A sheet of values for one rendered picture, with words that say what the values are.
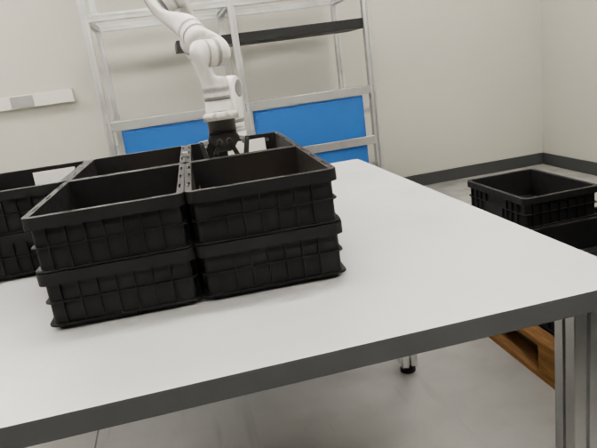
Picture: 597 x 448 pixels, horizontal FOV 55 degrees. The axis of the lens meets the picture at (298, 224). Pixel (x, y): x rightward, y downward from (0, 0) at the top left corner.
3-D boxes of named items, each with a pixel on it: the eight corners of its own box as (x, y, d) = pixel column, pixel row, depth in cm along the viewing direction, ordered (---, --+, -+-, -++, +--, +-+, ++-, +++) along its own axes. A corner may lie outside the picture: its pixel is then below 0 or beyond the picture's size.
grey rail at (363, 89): (107, 131, 349) (105, 123, 348) (370, 92, 379) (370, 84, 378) (105, 132, 340) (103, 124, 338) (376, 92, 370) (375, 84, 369)
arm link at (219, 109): (203, 123, 146) (199, 99, 145) (203, 120, 157) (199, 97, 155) (239, 118, 148) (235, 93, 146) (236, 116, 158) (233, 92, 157)
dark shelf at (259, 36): (176, 53, 382) (174, 44, 381) (347, 32, 404) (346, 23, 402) (177, 51, 340) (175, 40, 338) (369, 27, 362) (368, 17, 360)
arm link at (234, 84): (242, 73, 203) (249, 122, 209) (218, 76, 206) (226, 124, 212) (232, 76, 195) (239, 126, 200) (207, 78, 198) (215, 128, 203)
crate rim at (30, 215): (66, 191, 143) (63, 181, 142) (187, 172, 147) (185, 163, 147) (20, 232, 105) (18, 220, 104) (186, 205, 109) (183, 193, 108)
